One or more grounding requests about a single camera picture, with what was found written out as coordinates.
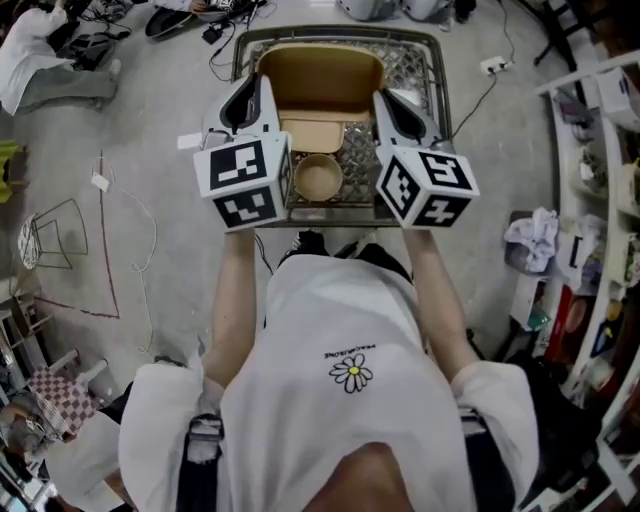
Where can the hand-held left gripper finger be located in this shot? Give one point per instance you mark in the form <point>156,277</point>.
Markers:
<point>214,122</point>
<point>269,120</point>

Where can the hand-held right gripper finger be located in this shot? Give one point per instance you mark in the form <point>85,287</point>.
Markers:
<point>385,132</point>
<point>432,129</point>

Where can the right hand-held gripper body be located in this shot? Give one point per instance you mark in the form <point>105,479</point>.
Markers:
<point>440,170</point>

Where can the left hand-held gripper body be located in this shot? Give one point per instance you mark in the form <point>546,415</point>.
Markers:
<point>235,165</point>

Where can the round brown paper bowl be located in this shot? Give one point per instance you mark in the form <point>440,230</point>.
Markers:
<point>318,177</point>

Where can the person's right forearm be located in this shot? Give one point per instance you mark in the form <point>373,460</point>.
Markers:
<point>435,300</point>

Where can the person's left forearm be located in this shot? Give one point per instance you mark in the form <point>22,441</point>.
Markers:
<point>235,310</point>

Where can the black charger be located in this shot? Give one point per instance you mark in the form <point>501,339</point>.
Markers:
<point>212,34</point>

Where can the white power strip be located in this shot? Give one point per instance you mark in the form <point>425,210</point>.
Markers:
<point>495,64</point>

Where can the person's black trousers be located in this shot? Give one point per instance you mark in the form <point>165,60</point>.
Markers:
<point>372,252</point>

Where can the crumpled white plastic bag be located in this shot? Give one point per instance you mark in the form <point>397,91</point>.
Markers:
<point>532,240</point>

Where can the white power adapter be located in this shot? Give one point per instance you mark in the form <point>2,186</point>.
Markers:
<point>100,181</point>

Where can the white shelf unit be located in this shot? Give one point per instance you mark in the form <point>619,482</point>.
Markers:
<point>575,78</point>

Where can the white printed shopping bag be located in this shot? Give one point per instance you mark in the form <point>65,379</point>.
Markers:
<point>575,252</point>

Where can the white cardboard box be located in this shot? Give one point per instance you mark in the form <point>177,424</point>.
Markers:
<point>617,92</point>

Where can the red box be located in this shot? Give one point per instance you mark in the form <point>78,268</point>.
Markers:
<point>565,325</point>

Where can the yellow-green table cloth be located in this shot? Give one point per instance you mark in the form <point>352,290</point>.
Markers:
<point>10,170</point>

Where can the person's white flower-print t-shirt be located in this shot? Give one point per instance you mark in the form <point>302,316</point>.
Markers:
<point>320,425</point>

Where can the checkered table cloth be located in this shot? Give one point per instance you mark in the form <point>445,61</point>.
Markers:
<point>62,400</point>

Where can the person's neck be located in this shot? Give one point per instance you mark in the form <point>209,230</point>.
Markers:
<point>370,480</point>

